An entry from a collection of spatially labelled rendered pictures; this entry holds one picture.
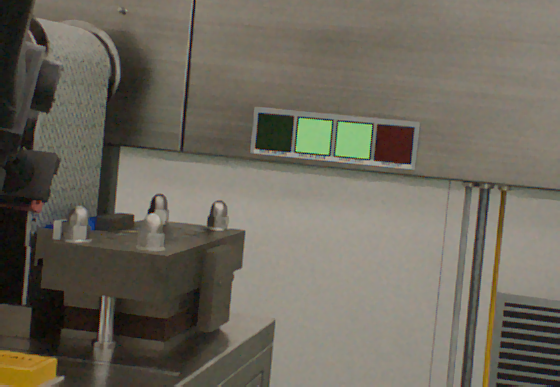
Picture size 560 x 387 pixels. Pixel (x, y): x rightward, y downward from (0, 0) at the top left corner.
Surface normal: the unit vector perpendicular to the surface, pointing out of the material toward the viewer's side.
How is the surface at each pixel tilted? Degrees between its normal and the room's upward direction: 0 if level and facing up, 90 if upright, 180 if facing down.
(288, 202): 90
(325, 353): 90
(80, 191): 90
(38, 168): 60
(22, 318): 90
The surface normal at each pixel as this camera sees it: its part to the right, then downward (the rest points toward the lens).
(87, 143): 0.97, 0.11
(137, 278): -0.22, 0.04
